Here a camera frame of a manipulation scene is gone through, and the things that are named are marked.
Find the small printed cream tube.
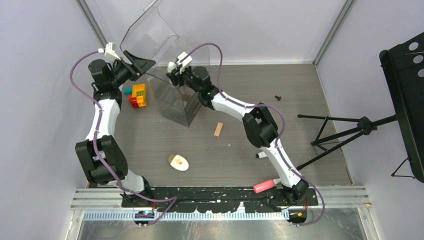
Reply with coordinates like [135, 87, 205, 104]
[255, 151, 267, 159]

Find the white oval compact case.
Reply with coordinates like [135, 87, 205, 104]
[167, 154, 190, 172]

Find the clear acrylic drawer organizer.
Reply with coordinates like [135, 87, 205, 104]
[120, 0, 201, 127]

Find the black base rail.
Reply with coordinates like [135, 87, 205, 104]
[120, 186, 318, 214]

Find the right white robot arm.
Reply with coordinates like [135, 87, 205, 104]
[166, 62, 310, 205]

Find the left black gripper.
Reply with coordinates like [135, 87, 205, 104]
[110, 51, 156, 88]

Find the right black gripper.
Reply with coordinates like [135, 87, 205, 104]
[165, 64, 201, 95]

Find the peach concealer stick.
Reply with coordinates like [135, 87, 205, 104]
[213, 122, 224, 137]

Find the black perforated panel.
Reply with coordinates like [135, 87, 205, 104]
[379, 33, 424, 183]

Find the white cylindrical bottle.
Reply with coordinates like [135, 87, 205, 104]
[167, 61, 177, 73]

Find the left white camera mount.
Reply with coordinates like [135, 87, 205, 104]
[97, 42, 122, 63]

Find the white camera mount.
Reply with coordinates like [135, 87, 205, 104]
[175, 52, 193, 72]
[97, 42, 122, 63]

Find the pink spray bottle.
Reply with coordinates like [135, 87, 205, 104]
[253, 178, 281, 194]

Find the black tripod stand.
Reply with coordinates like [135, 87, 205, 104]
[296, 114, 398, 171]

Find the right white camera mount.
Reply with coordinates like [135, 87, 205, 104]
[175, 52, 193, 72]

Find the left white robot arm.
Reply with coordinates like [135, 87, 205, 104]
[69, 48, 155, 207]

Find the colourful toy block stack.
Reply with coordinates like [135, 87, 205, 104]
[124, 84, 147, 109]

